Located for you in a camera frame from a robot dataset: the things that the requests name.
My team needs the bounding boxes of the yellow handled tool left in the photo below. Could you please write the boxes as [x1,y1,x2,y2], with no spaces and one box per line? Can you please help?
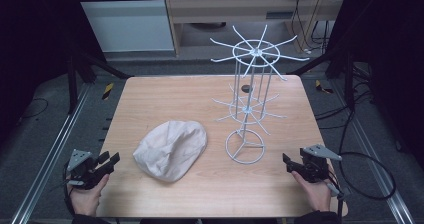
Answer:
[101,82,115,101]

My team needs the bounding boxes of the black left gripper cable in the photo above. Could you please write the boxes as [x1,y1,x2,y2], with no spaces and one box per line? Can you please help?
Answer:
[62,163,76,217]

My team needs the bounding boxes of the yellow handled tool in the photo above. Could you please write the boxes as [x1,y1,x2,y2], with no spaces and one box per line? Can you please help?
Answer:
[101,82,115,101]
[314,79,335,95]

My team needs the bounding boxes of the thin black floor cable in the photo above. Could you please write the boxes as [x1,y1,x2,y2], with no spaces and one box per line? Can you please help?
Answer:
[20,97,50,120]

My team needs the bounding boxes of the person's right hand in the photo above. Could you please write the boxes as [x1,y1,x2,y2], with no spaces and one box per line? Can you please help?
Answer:
[291,170,335,214]

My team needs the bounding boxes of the person's left hand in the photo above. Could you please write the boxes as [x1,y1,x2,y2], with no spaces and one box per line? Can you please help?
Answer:
[67,173,111,217]

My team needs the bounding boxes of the wooden desk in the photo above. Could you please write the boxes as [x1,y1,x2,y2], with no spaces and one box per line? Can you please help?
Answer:
[162,0,348,57]

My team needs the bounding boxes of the black stand legs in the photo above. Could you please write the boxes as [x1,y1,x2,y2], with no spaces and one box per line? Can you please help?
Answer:
[287,47,356,112]
[65,47,133,116]

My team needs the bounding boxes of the black looped floor cable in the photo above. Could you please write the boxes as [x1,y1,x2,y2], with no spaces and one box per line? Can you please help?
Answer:
[337,83,398,202]

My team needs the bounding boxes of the aluminium floor rail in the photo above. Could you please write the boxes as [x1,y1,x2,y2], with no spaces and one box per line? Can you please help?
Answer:
[9,83,92,224]
[329,78,416,224]

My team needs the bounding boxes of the white cabinet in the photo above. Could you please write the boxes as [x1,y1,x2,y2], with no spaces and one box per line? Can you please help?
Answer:
[71,0,176,54]

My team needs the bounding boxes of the yellow handled tool right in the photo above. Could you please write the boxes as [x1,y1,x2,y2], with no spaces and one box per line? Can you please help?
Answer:
[314,79,335,95]

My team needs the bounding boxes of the white fabric cap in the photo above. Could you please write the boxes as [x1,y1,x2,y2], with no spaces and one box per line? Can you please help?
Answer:
[132,119,208,184]

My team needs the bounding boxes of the black floor cables bundle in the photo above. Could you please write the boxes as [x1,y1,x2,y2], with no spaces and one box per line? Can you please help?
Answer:
[314,62,379,131]

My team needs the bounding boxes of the white wire hanging rack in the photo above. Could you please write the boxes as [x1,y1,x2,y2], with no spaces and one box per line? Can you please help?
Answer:
[209,24,311,166]

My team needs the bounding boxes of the grey gripper cable plug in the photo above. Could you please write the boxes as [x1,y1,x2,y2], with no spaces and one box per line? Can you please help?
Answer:
[326,182,352,200]

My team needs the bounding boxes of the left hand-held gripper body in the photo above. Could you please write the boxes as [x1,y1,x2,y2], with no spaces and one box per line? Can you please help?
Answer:
[66,148,111,190]

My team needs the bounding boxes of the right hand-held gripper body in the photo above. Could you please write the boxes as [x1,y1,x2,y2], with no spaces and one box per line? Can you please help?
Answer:
[299,144,343,184]

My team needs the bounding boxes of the black hanging cables bundle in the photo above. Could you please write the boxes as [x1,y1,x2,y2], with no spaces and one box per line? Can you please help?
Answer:
[290,0,332,54]

